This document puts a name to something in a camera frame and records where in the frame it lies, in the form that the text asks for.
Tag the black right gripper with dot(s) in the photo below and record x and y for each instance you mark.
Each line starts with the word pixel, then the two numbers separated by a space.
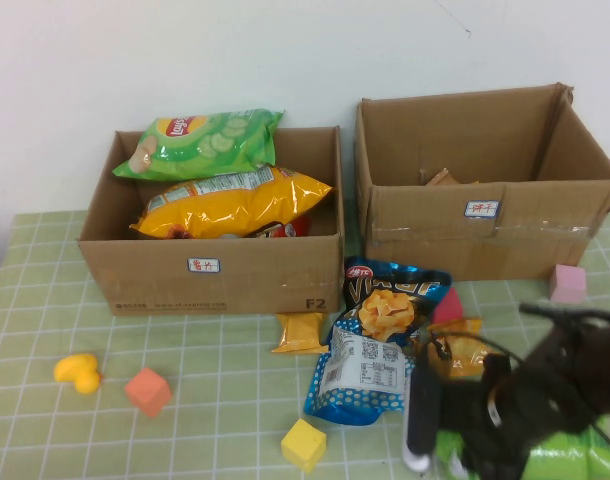
pixel 485 405

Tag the green chips bag with barcode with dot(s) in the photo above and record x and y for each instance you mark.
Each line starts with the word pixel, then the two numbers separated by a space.
pixel 570 455

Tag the yellow small snack packet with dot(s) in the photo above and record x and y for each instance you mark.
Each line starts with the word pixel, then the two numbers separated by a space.
pixel 465 355

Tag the dark orange small snack packet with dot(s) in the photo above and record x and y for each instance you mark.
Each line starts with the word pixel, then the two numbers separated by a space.
pixel 432 350

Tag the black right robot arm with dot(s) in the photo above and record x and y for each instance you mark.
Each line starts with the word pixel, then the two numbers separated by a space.
pixel 585 360

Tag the blue chips snack bag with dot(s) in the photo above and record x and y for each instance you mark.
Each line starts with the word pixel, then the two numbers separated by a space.
pixel 380 310

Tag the brown orange small snack packet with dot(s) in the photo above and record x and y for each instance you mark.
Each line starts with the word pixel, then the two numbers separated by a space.
pixel 442 178

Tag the red snack bag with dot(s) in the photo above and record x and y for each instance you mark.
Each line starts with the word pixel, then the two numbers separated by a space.
pixel 290 229

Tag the red foam cube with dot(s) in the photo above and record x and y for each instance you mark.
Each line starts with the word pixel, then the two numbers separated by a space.
pixel 447 307

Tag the pink foam cube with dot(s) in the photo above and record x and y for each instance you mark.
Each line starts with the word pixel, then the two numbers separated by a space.
pixel 567 285

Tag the yellow foam cube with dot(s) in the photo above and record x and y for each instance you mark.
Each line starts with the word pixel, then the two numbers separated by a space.
pixel 302 445

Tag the cardboard box with taped flaps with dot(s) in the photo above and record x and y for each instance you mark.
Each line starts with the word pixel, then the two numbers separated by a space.
pixel 435 250

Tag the white label sticker blue border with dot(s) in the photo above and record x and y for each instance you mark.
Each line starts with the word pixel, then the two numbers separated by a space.
pixel 203 265
pixel 481 209

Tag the green checkered tablecloth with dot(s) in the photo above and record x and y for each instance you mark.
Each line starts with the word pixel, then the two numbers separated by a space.
pixel 210 380

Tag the cardboard box with F2 print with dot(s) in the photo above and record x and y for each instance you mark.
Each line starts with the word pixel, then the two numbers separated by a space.
pixel 185 295

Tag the orange foam cube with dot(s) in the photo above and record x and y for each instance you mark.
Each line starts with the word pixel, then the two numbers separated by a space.
pixel 147 392

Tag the large orange chips bag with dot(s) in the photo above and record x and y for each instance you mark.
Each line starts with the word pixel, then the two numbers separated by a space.
pixel 245 205

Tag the yellow rubber duck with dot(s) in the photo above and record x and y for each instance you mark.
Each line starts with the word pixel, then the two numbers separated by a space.
pixel 80 372

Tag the green cucumber Lay's chips bag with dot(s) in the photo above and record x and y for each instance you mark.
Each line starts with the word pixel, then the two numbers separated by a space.
pixel 200 150

